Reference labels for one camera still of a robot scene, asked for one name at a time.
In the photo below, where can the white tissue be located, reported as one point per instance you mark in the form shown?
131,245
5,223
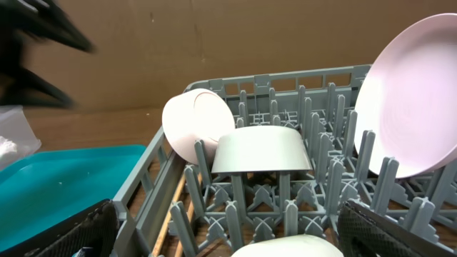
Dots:
9,151

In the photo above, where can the grey white bowl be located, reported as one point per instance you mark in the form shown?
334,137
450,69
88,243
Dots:
261,149

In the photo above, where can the pink bowl with food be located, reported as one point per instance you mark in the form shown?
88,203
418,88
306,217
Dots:
198,114

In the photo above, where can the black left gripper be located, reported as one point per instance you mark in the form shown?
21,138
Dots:
44,19

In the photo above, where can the cream white cup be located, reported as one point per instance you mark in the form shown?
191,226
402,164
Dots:
290,246

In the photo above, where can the teal plastic tray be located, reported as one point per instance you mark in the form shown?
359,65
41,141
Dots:
46,188

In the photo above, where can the pink round plate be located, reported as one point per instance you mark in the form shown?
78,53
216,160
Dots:
408,98

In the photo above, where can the grey dishwasher rack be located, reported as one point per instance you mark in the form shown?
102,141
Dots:
319,104

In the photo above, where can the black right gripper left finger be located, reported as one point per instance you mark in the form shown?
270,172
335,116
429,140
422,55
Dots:
91,232

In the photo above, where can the clear plastic container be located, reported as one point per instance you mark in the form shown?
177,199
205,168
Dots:
16,128

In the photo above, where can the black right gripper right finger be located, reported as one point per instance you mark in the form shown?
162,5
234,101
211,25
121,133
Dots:
361,232

